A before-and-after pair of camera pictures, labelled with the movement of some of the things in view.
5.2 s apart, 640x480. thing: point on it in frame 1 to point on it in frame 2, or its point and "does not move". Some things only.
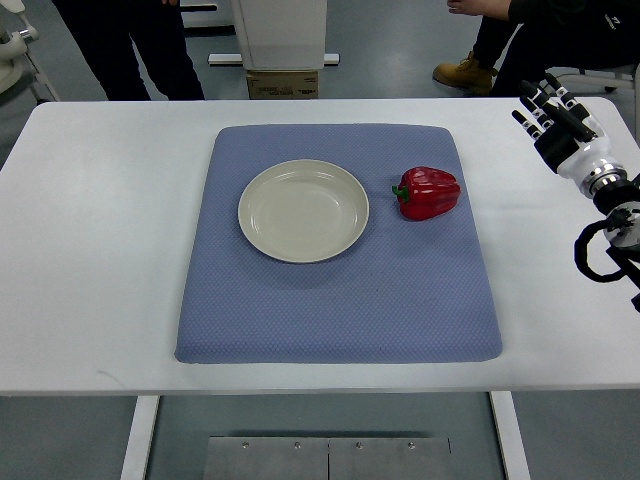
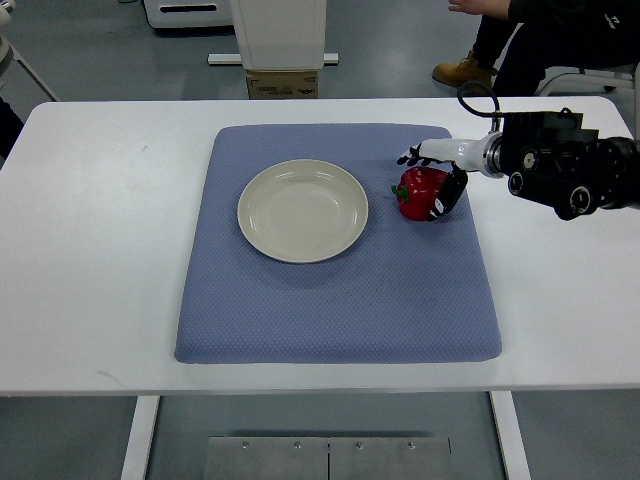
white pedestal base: [280, 35] does not move
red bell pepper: [426, 193] does not move
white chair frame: [620, 88] does not move
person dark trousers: [104, 30] to [10, 127]
